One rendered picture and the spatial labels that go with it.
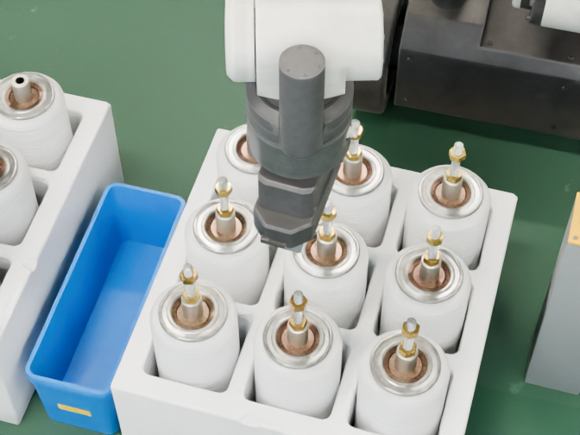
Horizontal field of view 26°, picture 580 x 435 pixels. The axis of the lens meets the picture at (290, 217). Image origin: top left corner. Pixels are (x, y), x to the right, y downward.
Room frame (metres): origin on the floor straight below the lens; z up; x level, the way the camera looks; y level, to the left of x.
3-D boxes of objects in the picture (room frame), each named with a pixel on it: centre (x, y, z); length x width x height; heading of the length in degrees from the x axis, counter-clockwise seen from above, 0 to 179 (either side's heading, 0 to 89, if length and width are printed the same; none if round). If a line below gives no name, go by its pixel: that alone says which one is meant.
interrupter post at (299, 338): (0.68, -0.01, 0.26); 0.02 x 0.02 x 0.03
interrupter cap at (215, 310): (0.72, 0.11, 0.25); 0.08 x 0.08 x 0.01
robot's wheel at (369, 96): (1.26, -0.13, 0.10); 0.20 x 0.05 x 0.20; 166
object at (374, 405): (0.65, -0.12, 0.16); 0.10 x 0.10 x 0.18
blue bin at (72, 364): (0.84, 0.22, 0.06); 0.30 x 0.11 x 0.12; 165
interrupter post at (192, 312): (0.72, 0.11, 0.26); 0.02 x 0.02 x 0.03
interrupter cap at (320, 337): (0.68, -0.01, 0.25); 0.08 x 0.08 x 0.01
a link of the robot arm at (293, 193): (0.68, -0.01, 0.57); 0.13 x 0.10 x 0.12; 162
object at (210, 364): (0.72, 0.11, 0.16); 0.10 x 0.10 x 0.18
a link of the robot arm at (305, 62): (0.67, -0.02, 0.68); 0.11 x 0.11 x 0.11; 1
